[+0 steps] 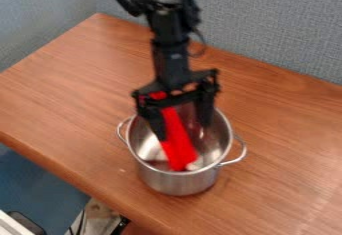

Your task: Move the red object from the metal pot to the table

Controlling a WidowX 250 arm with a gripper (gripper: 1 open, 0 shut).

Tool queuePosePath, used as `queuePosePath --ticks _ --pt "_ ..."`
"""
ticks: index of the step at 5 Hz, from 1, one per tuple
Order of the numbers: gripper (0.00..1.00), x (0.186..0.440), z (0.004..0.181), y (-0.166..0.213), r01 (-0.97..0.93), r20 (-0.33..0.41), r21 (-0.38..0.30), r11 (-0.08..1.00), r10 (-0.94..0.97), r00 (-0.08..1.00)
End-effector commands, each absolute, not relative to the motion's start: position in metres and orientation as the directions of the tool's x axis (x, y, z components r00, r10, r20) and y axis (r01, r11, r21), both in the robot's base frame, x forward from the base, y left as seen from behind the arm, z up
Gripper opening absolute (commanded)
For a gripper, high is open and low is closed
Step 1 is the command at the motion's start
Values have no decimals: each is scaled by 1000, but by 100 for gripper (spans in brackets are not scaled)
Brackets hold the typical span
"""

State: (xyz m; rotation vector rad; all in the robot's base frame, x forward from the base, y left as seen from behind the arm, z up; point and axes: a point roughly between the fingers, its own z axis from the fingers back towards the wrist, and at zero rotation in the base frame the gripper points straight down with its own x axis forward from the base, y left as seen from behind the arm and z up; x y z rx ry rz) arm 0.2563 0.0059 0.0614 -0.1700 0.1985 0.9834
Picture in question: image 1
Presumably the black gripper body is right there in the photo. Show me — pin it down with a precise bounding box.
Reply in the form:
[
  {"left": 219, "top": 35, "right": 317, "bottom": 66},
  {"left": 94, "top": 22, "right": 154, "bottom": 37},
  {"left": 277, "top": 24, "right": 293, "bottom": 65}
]
[{"left": 132, "top": 40, "right": 219, "bottom": 109}]

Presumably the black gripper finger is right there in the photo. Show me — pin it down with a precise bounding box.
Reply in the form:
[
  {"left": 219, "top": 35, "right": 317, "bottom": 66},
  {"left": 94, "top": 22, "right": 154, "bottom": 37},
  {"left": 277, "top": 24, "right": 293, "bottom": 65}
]
[
  {"left": 195, "top": 92, "right": 215, "bottom": 127},
  {"left": 138, "top": 105, "right": 167, "bottom": 141}
]

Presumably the red rectangular block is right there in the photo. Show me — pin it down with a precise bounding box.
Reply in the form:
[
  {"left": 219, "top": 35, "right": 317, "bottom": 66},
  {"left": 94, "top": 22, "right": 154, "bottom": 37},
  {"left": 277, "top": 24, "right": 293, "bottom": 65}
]
[{"left": 148, "top": 91, "right": 199, "bottom": 172}]

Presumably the stainless steel pot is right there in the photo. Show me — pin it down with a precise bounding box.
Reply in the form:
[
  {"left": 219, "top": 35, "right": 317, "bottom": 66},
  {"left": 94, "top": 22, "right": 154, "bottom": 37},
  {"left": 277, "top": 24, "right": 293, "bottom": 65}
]
[{"left": 116, "top": 109, "right": 247, "bottom": 196}]

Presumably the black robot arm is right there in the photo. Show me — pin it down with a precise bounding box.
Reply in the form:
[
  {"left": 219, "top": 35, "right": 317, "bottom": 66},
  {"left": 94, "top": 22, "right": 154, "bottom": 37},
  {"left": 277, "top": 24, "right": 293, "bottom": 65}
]
[{"left": 132, "top": 0, "right": 219, "bottom": 140}]

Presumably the white object at corner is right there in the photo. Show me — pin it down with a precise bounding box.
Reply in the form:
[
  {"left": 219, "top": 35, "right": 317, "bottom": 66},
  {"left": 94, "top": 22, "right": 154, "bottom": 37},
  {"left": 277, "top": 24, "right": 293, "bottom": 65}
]
[{"left": 0, "top": 210, "right": 31, "bottom": 235}]

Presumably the black table leg frame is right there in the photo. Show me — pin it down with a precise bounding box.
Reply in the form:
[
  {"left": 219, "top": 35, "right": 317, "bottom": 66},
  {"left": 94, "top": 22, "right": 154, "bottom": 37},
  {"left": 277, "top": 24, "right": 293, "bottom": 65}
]
[{"left": 64, "top": 210, "right": 130, "bottom": 235}]

